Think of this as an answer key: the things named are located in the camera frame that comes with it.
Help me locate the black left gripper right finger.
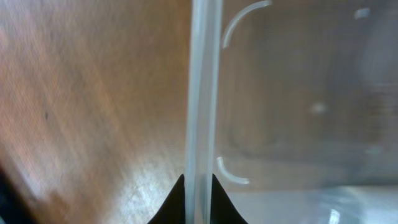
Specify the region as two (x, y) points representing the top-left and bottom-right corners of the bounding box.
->
(210, 174), (248, 224)

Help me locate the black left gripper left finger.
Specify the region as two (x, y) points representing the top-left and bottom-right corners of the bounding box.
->
(148, 174), (185, 224)

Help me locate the clear plastic container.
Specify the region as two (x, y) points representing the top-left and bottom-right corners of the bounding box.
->
(185, 0), (397, 223)

